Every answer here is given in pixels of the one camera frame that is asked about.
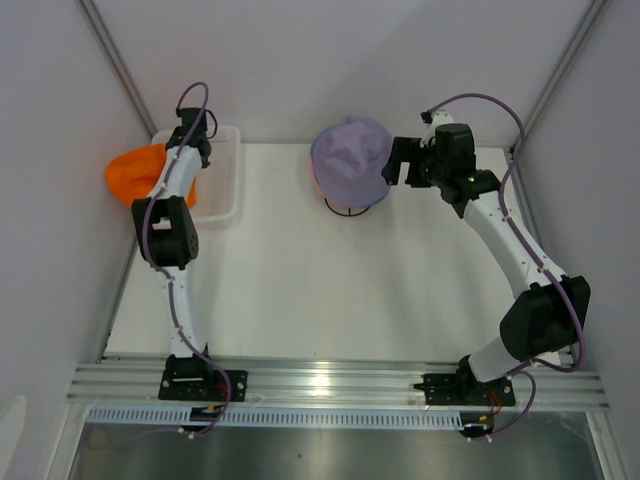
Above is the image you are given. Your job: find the orange bucket hat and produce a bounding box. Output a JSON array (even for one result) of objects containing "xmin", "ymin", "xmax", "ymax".
[{"xmin": 105, "ymin": 144, "xmax": 167, "ymax": 207}]

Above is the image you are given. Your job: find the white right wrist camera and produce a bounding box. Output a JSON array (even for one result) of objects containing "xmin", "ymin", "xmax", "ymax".
[{"xmin": 420, "ymin": 110, "xmax": 454, "ymax": 148}]

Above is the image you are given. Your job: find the aluminium mounting rail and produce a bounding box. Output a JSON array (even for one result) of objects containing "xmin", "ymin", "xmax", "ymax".
[{"xmin": 66, "ymin": 356, "xmax": 610, "ymax": 412}]

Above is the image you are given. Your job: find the white perforated plastic basket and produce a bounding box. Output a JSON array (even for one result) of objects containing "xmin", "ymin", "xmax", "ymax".
[{"xmin": 149, "ymin": 125, "xmax": 241, "ymax": 230}]

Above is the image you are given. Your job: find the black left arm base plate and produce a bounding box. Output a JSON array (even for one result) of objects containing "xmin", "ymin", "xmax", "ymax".
[{"xmin": 158, "ymin": 368, "xmax": 248, "ymax": 402}]

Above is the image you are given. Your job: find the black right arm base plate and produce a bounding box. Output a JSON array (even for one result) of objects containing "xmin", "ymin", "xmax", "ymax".
[{"xmin": 413, "ymin": 373, "xmax": 516, "ymax": 407}]

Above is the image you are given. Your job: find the pink bucket hat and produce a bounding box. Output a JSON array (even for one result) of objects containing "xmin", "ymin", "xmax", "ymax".
[{"xmin": 308, "ymin": 148, "xmax": 330, "ymax": 201}]

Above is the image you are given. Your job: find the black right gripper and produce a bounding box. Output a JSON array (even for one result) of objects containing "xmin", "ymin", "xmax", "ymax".
[{"xmin": 380, "ymin": 137, "xmax": 448, "ymax": 189}]

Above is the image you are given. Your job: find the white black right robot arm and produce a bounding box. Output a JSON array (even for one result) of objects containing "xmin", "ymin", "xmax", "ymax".
[{"xmin": 407, "ymin": 121, "xmax": 591, "ymax": 405}]

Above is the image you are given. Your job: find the blue bucket hat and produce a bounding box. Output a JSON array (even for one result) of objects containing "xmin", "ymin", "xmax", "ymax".
[{"xmin": 311, "ymin": 138, "xmax": 391, "ymax": 207}]

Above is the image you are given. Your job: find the black wire hat stand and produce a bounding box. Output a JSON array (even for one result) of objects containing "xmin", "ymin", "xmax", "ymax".
[{"xmin": 324, "ymin": 198, "xmax": 370, "ymax": 218}]

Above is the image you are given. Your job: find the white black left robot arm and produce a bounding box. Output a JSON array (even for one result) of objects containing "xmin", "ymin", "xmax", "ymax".
[{"xmin": 132, "ymin": 107, "xmax": 403, "ymax": 402}]

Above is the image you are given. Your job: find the lavender bucket hat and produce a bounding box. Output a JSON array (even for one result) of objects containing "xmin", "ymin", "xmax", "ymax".
[{"xmin": 310, "ymin": 115, "xmax": 393, "ymax": 208}]

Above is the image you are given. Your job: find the white slotted cable duct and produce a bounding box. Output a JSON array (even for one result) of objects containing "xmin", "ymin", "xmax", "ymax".
[{"xmin": 86, "ymin": 404, "xmax": 464, "ymax": 431}]

